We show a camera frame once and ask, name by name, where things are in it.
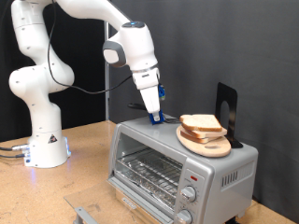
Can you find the vertical metal pole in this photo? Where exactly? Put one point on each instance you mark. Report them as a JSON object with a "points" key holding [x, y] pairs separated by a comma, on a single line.
{"points": [[106, 105]]}

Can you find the black metal bookend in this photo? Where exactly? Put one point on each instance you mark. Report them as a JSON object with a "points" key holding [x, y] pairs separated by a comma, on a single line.
{"points": [[232, 96]]}

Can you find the black backdrop curtain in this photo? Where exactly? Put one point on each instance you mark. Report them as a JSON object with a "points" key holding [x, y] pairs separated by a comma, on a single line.
{"points": [[84, 62]]}

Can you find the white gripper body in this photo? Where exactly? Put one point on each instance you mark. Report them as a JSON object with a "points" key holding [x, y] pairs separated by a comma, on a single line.
{"points": [[150, 93]]}

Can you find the metal spatula with blue block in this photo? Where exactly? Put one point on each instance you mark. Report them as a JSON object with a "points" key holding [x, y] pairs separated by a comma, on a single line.
{"points": [[136, 106]]}

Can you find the silver toaster oven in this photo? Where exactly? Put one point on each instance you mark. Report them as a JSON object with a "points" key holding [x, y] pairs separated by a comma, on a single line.
{"points": [[224, 168]]}

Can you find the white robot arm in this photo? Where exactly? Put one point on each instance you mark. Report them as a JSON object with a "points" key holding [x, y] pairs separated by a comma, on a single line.
{"points": [[40, 81]]}

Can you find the dark grey backdrop curtain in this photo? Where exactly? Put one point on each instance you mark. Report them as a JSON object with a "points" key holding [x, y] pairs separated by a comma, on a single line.
{"points": [[218, 46]]}

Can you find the round wooden cutting board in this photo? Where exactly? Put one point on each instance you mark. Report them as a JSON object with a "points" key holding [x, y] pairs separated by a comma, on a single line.
{"points": [[211, 149]]}

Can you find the silver oven knob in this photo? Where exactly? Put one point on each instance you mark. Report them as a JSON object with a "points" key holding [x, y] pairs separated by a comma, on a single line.
{"points": [[183, 217], [188, 193]]}

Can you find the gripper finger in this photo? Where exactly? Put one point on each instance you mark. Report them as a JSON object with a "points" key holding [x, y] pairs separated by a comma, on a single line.
{"points": [[156, 116]]}

